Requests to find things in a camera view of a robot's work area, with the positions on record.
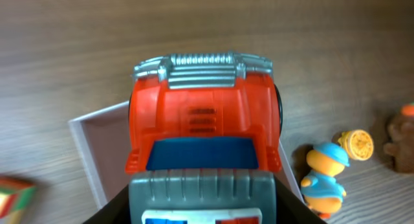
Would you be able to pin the red toy truck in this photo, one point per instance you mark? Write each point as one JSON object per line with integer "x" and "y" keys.
{"x": 204, "y": 131}

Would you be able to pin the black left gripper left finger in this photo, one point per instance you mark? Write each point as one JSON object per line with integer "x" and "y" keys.
{"x": 117, "y": 211}

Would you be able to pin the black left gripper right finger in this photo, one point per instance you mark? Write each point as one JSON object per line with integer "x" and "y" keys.
{"x": 290, "y": 210}

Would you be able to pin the brown plush capybara toy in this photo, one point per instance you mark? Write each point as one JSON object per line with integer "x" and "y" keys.
{"x": 400, "y": 146}

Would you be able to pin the yellow round fan toy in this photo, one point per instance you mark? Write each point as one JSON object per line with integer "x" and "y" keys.
{"x": 358, "y": 144}

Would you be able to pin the white box pink interior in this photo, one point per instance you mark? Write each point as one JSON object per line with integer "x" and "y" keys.
{"x": 102, "y": 140}

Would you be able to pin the multicoloured puzzle cube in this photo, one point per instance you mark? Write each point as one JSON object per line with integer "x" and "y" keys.
{"x": 16, "y": 195}

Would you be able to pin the orange duck toy blue hat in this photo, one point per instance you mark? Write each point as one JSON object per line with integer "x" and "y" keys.
{"x": 319, "y": 188}

